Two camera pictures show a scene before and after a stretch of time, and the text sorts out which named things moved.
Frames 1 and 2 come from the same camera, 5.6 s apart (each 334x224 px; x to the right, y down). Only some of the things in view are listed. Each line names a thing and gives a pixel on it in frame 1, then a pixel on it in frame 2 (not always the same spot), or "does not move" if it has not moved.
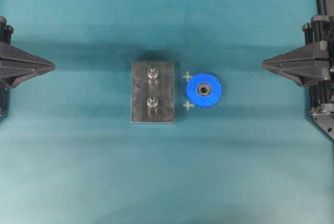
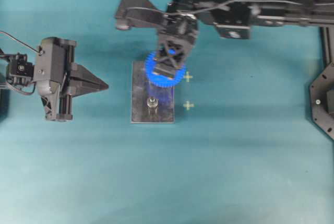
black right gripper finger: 303,73 → 185,55
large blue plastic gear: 203,90 → 158,79
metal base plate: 152,92 does not move
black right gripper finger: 311,52 → 166,62
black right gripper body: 321,28 → 181,28
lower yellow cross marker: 188,105 does not move
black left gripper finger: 12,77 → 74,91
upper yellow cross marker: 187,76 does not move
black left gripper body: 6,32 → 54,58
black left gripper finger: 12,57 → 81,77
